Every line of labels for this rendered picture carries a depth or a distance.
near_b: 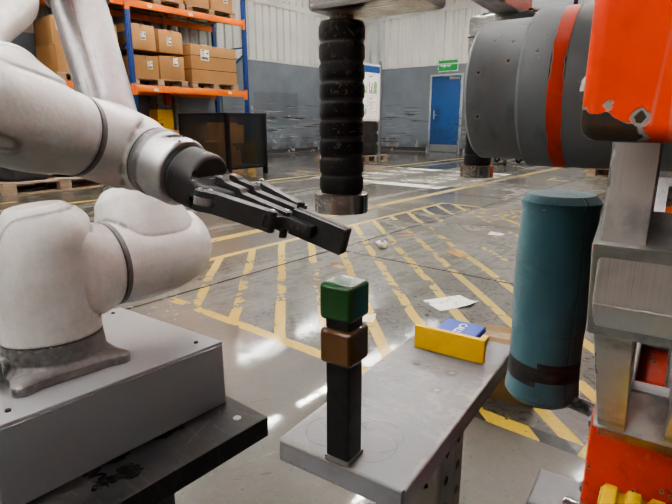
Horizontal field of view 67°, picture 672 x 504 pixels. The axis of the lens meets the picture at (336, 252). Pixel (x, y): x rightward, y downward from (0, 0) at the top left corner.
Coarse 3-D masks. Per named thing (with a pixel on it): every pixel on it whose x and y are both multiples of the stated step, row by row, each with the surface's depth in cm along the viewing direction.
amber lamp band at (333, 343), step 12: (324, 336) 54; (336, 336) 53; (348, 336) 53; (360, 336) 54; (324, 348) 55; (336, 348) 54; (348, 348) 53; (360, 348) 54; (324, 360) 55; (336, 360) 54; (348, 360) 53; (360, 360) 55
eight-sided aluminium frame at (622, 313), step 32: (640, 160) 22; (608, 192) 23; (640, 192) 22; (608, 224) 23; (640, 224) 22; (608, 256) 23; (640, 256) 22; (608, 288) 24; (640, 288) 23; (608, 320) 25; (640, 320) 24; (608, 352) 28; (640, 352) 53; (608, 384) 31; (640, 384) 39; (608, 416) 36; (640, 416) 37
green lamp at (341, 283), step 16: (320, 288) 53; (336, 288) 52; (352, 288) 52; (368, 288) 54; (320, 304) 54; (336, 304) 52; (352, 304) 52; (368, 304) 55; (336, 320) 53; (352, 320) 52
